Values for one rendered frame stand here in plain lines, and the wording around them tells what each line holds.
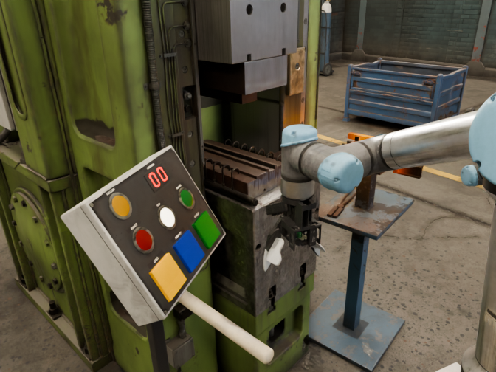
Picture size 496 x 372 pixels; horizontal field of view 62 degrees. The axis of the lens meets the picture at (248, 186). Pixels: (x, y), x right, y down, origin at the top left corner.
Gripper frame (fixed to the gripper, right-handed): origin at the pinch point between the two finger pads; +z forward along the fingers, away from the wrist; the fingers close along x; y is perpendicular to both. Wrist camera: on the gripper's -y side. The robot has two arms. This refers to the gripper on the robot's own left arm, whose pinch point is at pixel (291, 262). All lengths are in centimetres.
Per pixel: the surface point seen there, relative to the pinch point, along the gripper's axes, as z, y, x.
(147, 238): -15.3, -1.3, -33.7
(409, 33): 24, -646, 647
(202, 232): -8.0, -10.3, -19.2
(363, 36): 37, -757, 616
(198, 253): -5.7, -5.5, -21.8
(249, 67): -41, -40, 8
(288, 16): -54, -47, 24
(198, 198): -13.4, -18.2, -17.4
